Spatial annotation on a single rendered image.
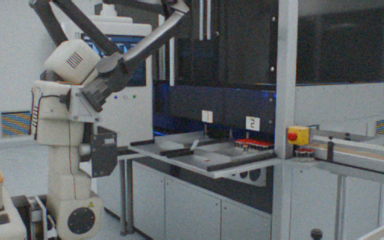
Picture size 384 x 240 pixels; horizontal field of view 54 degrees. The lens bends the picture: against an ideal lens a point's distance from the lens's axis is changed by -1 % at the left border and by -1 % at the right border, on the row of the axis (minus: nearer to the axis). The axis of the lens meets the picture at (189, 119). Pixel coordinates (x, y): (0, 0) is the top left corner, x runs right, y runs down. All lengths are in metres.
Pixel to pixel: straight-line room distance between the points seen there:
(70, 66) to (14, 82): 5.41
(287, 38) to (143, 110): 1.07
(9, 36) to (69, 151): 5.42
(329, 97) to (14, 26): 5.62
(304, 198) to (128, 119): 1.13
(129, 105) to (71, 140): 0.96
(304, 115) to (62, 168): 1.08
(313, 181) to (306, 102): 0.41
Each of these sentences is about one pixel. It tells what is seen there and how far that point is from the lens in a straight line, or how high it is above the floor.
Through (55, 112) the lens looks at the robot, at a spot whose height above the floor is 1.14.
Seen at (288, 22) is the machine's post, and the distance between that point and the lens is 1.74.
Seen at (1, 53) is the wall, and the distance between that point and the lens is 6.77.
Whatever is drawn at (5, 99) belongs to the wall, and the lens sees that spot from 6.79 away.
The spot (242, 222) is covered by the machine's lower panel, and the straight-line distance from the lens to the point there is 2.04.
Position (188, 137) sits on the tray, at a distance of 2.21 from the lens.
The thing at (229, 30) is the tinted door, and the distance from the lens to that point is 1.99.
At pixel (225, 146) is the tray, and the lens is 1.94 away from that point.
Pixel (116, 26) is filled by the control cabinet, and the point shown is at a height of 1.52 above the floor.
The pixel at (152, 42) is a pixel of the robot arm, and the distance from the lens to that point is 1.39.
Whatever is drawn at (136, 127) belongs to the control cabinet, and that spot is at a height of 0.92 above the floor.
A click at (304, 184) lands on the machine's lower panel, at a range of 1.94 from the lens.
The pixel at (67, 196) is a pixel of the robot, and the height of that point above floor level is 0.83.
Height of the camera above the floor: 1.28
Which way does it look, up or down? 8 degrees down
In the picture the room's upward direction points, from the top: straight up
